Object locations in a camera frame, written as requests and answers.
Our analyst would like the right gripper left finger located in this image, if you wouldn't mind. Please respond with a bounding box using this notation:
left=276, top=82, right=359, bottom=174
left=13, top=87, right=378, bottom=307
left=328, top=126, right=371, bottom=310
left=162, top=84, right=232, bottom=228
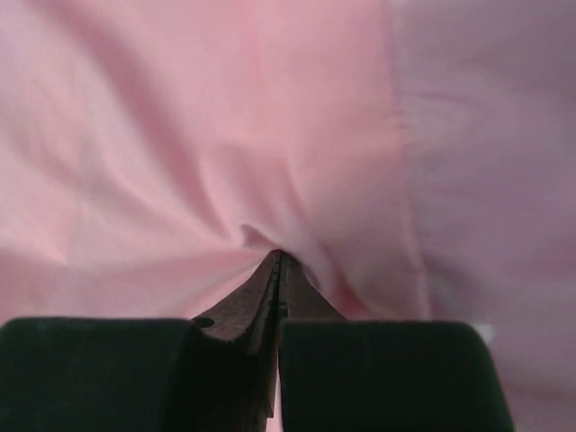
left=1, top=252, right=280, bottom=431

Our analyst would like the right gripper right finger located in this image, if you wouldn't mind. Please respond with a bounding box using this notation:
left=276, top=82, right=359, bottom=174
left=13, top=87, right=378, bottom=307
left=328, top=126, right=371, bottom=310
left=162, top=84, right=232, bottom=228
left=278, top=254, right=514, bottom=432

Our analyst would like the pink pillowcase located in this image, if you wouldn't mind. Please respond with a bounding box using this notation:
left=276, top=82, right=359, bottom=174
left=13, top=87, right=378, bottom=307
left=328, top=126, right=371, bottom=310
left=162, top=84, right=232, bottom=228
left=1, top=1, right=575, bottom=431

